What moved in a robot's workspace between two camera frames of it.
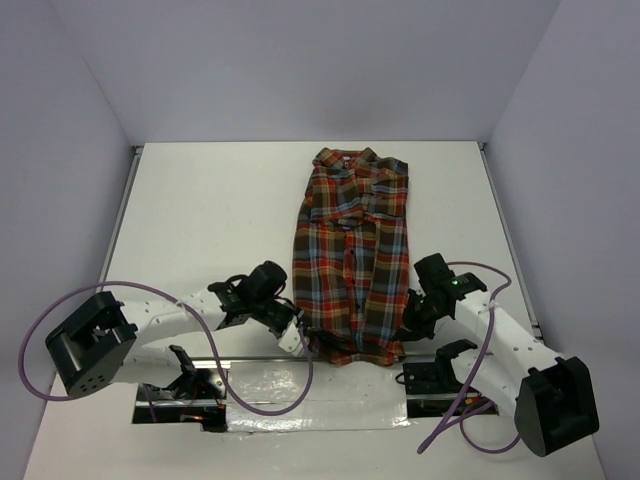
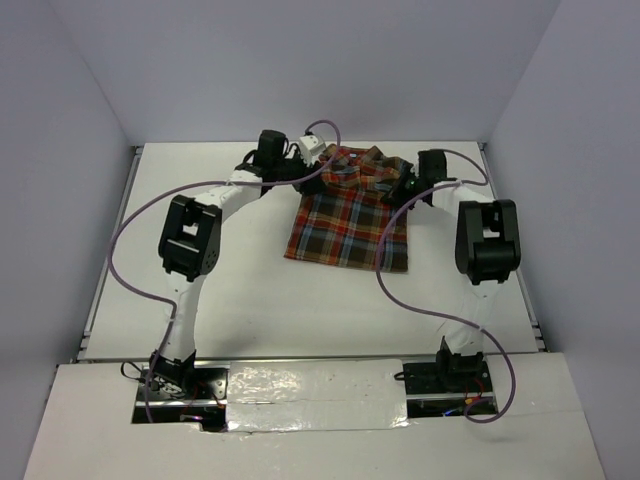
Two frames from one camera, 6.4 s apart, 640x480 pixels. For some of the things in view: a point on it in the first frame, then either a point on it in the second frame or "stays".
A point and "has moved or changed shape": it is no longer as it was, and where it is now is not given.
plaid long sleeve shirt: x=351 y=256 has moved or changed shape
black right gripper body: x=421 y=315 → x=408 y=187
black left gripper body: x=274 y=314 → x=289 y=169
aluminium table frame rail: x=536 y=332 stays
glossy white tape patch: x=343 y=395 stays
